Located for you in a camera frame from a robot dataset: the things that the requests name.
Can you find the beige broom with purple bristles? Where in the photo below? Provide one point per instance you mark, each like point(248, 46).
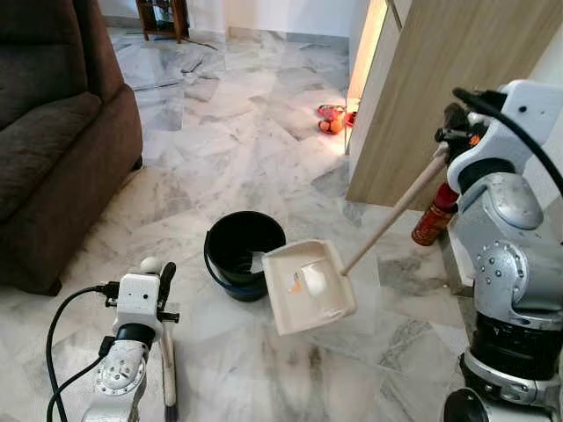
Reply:
point(168, 369)

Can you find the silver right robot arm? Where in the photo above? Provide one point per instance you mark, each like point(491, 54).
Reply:
point(506, 264)

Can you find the light wooden cabinet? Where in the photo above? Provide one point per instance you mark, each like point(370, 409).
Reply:
point(440, 70)

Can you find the black bucket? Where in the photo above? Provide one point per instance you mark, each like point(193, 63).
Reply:
point(233, 242)

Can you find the red spray can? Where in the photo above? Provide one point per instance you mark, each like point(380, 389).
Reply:
point(431, 224)

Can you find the red orange toy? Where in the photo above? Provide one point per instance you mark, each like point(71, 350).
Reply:
point(332, 119)

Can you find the dark brown sofa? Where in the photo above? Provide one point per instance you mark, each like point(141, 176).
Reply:
point(53, 132)

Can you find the small wooden table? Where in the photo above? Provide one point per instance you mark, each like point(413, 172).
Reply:
point(176, 18)

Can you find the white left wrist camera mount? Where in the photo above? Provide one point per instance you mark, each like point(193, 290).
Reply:
point(139, 299)

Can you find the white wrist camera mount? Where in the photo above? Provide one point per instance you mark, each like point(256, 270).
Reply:
point(139, 299)
point(528, 110)

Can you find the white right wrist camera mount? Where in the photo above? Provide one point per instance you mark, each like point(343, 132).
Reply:
point(528, 110)

